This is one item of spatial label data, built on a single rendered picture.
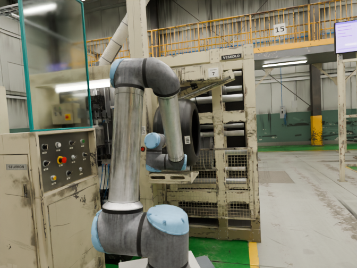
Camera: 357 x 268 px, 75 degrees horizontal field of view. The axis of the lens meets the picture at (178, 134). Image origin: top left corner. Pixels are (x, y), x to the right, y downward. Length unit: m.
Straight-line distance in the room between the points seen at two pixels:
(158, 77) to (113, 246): 0.62
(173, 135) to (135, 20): 1.33
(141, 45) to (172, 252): 1.67
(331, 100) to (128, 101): 10.93
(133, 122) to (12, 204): 1.04
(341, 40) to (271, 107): 6.20
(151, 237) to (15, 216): 1.04
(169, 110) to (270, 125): 10.02
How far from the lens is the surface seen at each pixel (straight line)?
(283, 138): 11.04
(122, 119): 0.88
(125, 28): 2.57
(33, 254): 1.72
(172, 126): 1.07
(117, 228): 0.89
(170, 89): 0.93
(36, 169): 1.53
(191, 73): 2.20
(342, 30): 5.35
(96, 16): 14.08
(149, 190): 2.10
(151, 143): 1.30
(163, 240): 0.84
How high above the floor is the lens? 1.28
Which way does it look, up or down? 3 degrees down
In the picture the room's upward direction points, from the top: 3 degrees counter-clockwise
